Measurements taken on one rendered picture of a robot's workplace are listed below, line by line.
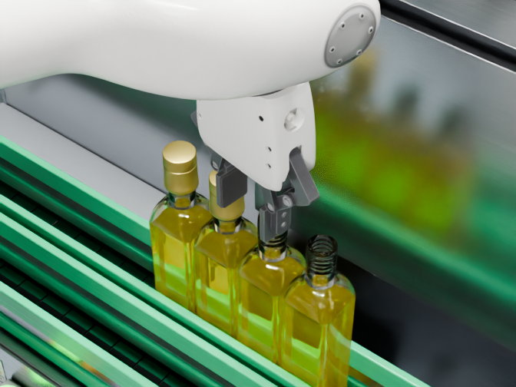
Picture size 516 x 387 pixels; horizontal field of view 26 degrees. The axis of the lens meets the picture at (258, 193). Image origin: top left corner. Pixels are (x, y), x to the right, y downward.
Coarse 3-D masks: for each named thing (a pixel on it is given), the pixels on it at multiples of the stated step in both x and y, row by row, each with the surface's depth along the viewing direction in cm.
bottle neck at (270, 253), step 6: (258, 216) 107; (258, 222) 107; (258, 228) 108; (258, 234) 108; (282, 234) 107; (258, 240) 108; (270, 240) 107; (276, 240) 107; (282, 240) 107; (258, 246) 109; (264, 246) 108; (270, 246) 108; (276, 246) 108; (282, 246) 108; (258, 252) 110; (264, 252) 109; (270, 252) 108; (276, 252) 108; (282, 252) 109; (264, 258) 109; (270, 258) 109; (276, 258) 109; (282, 258) 109
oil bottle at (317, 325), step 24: (288, 288) 109; (312, 288) 107; (336, 288) 107; (288, 312) 110; (312, 312) 107; (336, 312) 108; (288, 336) 112; (312, 336) 109; (336, 336) 111; (288, 360) 115; (312, 360) 112; (336, 360) 114; (312, 384) 115; (336, 384) 117
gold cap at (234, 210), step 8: (216, 192) 108; (216, 200) 108; (240, 200) 109; (216, 208) 109; (224, 208) 109; (232, 208) 109; (240, 208) 110; (216, 216) 110; (224, 216) 109; (232, 216) 109
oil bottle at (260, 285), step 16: (256, 256) 110; (288, 256) 110; (240, 272) 111; (256, 272) 110; (272, 272) 109; (288, 272) 110; (240, 288) 113; (256, 288) 111; (272, 288) 109; (240, 304) 114; (256, 304) 112; (272, 304) 111; (240, 320) 116; (256, 320) 114; (272, 320) 112; (240, 336) 118; (256, 336) 116; (272, 336) 114; (272, 352) 116
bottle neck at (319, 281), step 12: (312, 240) 105; (324, 240) 105; (312, 252) 104; (324, 252) 107; (336, 252) 105; (312, 264) 105; (324, 264) 104; (336, 264) 106; (312, 276) 106; (324, 276) 106; (324, 288) 107
